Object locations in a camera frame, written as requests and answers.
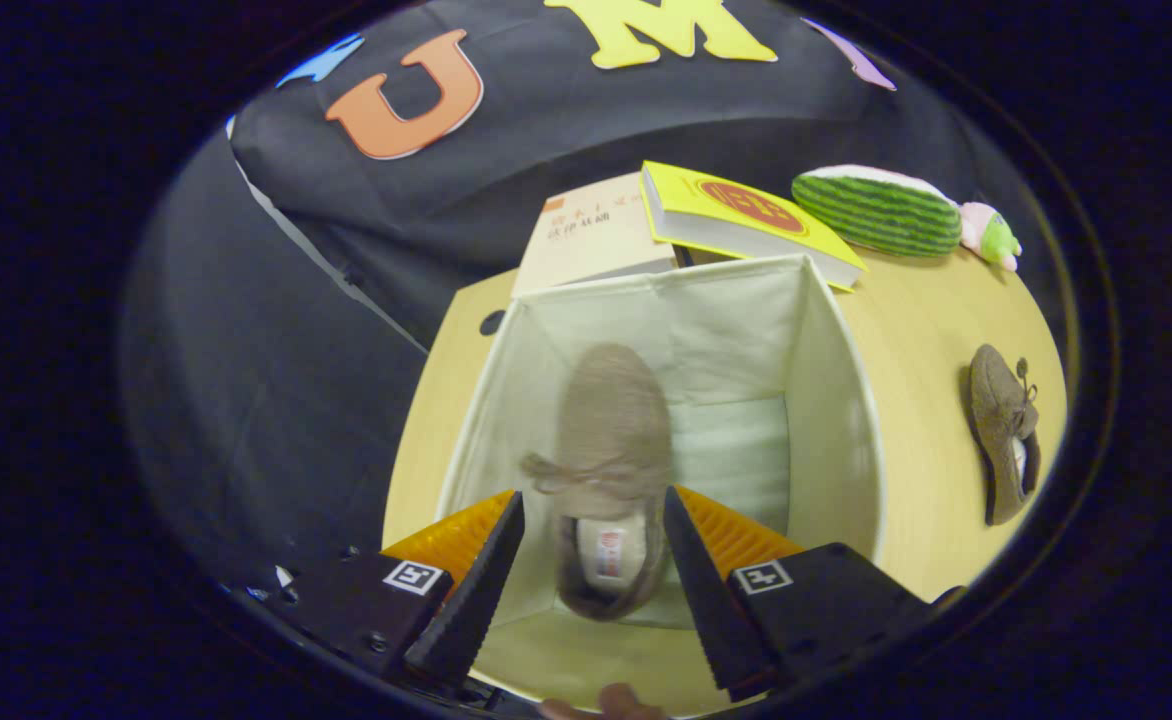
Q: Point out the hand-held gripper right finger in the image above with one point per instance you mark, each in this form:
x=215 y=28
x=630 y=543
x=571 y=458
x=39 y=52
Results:
x=711 y=590

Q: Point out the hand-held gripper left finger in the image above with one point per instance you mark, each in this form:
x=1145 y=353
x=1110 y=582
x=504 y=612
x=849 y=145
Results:
x=471 y=595

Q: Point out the brown suede shoe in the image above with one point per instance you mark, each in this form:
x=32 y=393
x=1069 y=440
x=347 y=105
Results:
x=996 y=420
x=611 y=420

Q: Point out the white fabric storage box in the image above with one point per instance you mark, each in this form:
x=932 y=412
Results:
x=726 y=330

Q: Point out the beige book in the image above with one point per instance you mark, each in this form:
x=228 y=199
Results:
x=586 y=240

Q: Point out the yellow book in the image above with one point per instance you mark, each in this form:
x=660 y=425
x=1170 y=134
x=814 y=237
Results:
x=726 y=200

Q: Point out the watermelon slice plush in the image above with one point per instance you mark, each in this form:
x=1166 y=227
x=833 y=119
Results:
x=876 y=212

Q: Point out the pink green plush toy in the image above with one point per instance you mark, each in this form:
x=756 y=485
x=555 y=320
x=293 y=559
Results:
x=991 y=235

